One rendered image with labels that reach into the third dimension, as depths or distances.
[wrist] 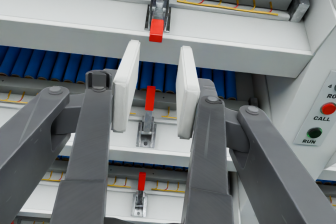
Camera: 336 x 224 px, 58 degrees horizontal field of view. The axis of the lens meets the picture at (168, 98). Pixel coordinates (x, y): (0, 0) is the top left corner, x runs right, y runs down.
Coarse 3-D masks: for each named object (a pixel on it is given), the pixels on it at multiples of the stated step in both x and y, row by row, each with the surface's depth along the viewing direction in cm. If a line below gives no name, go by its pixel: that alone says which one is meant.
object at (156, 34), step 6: (156, 0) 32; (162, 0) 32; (156, 6) 32; (162, 6) 32; (156, 12) 32; (162, 12) 32; (156, 18) 30; (162, 18) 31; (156, 24) 29; (162, 24) 29; (150, 30) 28; (156, 30) 28; (162, 30) 28; (150, 36) 27; (156, 36) 27
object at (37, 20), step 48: (0, 0) 34; (48, 0) 35; (96, 0) 35; (192, 0) 37; (48, 48) 36; (96, 48) 36; (144, 48) 35; (192, 48) 35; (240, 48) 34; (288, 48) 35
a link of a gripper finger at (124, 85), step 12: (132, 48) 19; (132, 60) 17; (120, 72) 15; (132, 72) 17; (120, 84) 15; (132, 84) 18; (120, 96) 15; (132, 96) 19; (120, 108) 15; (120, 120) 15; (120, 132) 16
